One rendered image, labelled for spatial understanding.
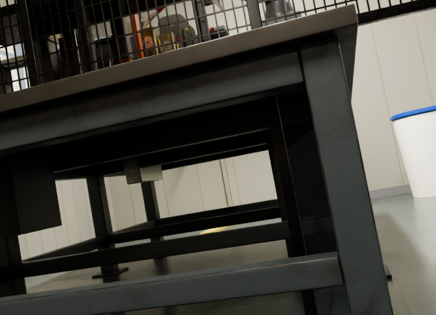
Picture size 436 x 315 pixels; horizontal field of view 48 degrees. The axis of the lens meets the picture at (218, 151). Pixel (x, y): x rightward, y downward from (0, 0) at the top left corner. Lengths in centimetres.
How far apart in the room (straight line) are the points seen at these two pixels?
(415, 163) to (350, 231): 330
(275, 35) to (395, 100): 406
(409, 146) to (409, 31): 132
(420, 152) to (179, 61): 338
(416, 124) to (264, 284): 330
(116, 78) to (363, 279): 64
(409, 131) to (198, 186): 219
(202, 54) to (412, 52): 418
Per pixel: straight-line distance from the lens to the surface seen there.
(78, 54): 171
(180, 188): 524
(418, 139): 422
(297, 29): 98
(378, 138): 495
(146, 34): 194
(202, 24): 135
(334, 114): 98
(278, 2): 234
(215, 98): 102
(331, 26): 97
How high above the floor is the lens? 41
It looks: 4 degrees up
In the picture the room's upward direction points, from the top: 10 degrees counter-clockwise
